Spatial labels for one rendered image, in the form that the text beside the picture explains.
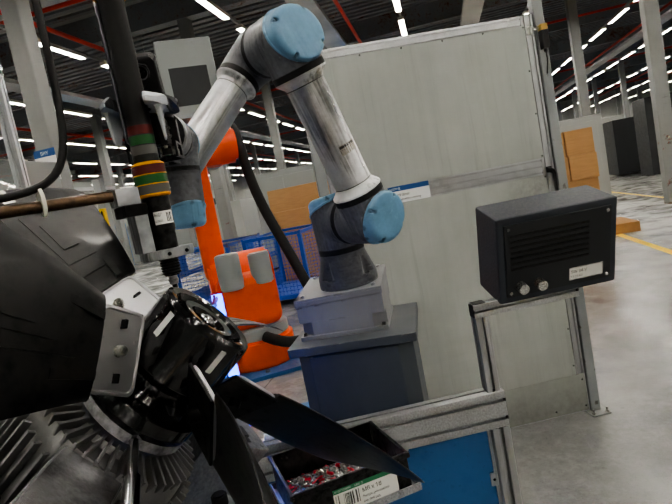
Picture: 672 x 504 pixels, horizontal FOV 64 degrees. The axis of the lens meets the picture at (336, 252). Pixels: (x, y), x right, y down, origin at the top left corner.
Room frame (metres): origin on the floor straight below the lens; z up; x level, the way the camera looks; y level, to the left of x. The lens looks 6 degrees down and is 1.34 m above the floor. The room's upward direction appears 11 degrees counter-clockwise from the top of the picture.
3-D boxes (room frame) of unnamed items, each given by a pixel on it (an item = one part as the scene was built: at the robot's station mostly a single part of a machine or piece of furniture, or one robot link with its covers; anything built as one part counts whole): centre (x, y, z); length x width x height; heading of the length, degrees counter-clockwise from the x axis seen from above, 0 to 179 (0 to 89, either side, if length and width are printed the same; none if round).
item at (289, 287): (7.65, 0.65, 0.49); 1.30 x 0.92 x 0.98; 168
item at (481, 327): (1.13, -0.28, 0.96); 0.03 x 0.03 x 0.20; 5
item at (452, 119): (2.60, -0.58, 1.10); 1.21 x 0.06 x 2.20; 95
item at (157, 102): (0.73, 0.20, 1.48); 0.09 x 0.03 x 0.06; 15
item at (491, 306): (1.14, -0.38, 1.04); 0.24 x 0.03 x 0.03; 95
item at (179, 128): (0.83, 0.23, 1.48); 0.12 x 0.08 x 0.09; 5
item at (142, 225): (0.72, 0.23, 1.35); 0.09 x 0.07 x 0.10; 130
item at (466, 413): (1.09, 0.15, 0.82); 0.90 x 0.04 x 0.08; 95
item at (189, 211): (1.00, 0.26, 1.38); 0.11 x 0.08 x 0.11; 36
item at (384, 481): (0.93, 0.07, 0.85); 0.22 x 0.17 x 0.07; 109
